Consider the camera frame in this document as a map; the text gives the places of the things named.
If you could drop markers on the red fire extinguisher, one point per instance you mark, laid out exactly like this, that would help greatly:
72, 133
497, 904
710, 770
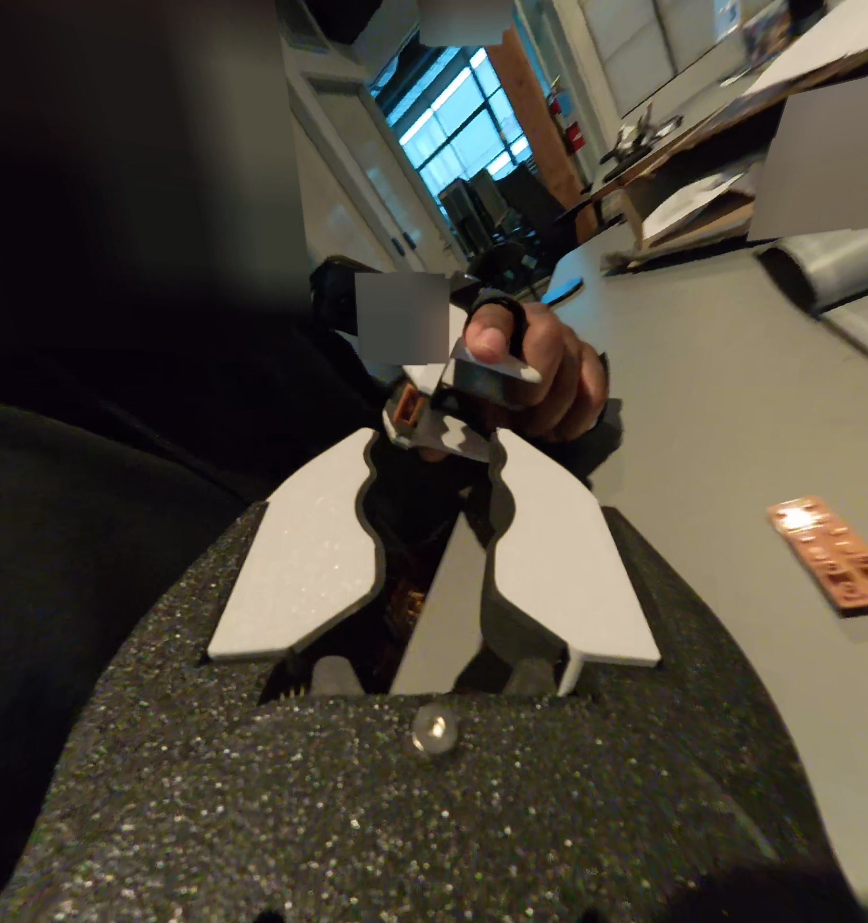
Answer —
569, 130

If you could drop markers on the orange toy brick plate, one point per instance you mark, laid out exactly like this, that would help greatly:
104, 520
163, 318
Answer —
838, 559

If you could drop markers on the grey instruction booklet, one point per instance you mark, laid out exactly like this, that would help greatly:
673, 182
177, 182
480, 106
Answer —
838, 274

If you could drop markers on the grey background table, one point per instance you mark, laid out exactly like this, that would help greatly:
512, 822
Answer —
664, 155

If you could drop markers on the person's left forearm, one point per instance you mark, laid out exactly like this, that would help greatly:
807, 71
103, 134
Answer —
592, 451

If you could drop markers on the cardboard box with white flap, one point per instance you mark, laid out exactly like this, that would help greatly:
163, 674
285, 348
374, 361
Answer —
693, 209

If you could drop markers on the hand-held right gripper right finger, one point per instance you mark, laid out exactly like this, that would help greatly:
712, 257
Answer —
571, 570

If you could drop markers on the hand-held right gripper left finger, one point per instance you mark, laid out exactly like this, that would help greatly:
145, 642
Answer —
297, 562

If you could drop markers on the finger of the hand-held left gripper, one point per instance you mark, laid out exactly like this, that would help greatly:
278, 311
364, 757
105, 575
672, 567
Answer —
466, 445
423, 378

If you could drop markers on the grey desk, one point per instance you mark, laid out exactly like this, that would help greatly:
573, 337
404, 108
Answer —
693, 404

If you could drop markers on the person's black jacket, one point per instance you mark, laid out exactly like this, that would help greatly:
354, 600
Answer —
116, 469

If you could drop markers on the person's left hand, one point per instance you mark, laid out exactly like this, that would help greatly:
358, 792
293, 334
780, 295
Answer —
563, 375

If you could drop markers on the small orange toy brick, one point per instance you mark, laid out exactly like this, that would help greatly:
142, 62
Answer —
408, 411

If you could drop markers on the black white toy figure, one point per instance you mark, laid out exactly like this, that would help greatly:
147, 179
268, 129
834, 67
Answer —
639, 137

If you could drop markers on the wooden pillar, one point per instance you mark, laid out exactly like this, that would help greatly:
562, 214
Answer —
535, 115

